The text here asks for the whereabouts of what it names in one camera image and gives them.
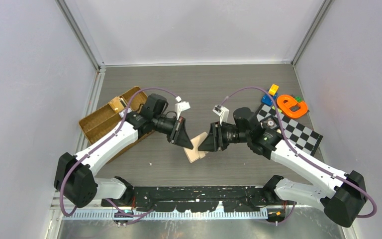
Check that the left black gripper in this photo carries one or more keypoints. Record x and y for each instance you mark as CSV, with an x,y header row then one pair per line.
x,y
178,135

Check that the orange plastic letter toy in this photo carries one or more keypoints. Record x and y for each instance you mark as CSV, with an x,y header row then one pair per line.
x,y
291,107

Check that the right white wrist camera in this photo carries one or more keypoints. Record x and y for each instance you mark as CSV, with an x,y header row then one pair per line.
x,y
222,112

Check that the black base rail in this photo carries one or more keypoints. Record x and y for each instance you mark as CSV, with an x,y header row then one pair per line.
x,y
197,198

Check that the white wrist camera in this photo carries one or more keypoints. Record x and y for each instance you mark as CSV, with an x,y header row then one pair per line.
x,y
222,112
181,107

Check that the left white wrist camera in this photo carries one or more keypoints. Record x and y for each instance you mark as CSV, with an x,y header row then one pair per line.
x,y
181,107

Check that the blue toy block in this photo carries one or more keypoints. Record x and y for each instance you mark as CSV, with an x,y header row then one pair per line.
x,y
266,99

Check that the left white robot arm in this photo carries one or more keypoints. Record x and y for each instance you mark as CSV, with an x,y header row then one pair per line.
x,y
75,176

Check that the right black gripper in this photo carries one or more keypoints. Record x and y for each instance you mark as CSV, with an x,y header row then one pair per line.
x,y
214,140

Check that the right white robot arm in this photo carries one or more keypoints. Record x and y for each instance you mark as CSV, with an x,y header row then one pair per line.
x,y
337,193

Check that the beige card holder wallet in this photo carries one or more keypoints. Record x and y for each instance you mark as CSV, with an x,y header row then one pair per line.
x,y
196,154

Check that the green toy block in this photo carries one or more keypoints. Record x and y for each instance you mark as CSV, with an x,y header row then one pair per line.
x,y
298,99

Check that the gold credit card in tray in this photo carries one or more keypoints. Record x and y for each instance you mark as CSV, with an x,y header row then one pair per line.
x,y
117,104

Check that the yellow toy block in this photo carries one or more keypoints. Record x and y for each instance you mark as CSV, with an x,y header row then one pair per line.
x,y
273,89

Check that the black white checkerboard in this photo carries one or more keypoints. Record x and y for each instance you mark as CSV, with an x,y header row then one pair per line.
x,y
300,135

